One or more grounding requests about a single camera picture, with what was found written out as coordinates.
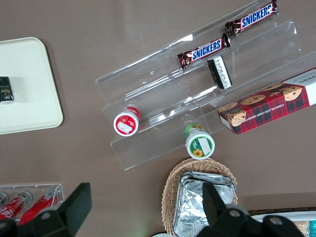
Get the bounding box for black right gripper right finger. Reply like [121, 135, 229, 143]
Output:
[202, 183, 229, 227]

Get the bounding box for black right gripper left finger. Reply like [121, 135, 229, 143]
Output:
[57, 182, 93, 237]

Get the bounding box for oval wicker basket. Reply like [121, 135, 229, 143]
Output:
[160, 158, 239, 237]

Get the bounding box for white rectangular snack tray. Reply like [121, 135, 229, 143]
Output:
[246, 209, 316, 237]

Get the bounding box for beige plastic tray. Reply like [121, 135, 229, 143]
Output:
[0, 37, 64, 135]

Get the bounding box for stacked aluminium foil trays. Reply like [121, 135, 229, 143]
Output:
[172, 170, 236, 237]

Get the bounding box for clear acrylic bottle rack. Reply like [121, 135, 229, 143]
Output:
[0, 182, 66, 221]

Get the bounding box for green lidded cup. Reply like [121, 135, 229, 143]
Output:
[182, 123, 216, 160]

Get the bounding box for clear rice cracker pack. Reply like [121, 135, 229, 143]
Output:
[293, 221, 311, 237]

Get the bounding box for red lidded cup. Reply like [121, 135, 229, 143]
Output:
[113, 105, 142, 137]

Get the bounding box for red tartan cookie box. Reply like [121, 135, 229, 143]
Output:
[217, 67, 316, 135]

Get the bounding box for clear acrylic stepped shelf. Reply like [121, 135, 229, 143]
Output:
[94, 0, 316, 171]

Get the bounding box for small black white box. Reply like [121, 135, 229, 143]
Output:
[206, 55, 234, 90]

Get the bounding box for small black Face box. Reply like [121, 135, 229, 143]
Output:
[0, 76, 14, 103]

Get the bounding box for brown Snickers bar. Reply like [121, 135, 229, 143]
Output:
[176, 33, 231, 70]
[224, 0, 279, 38]

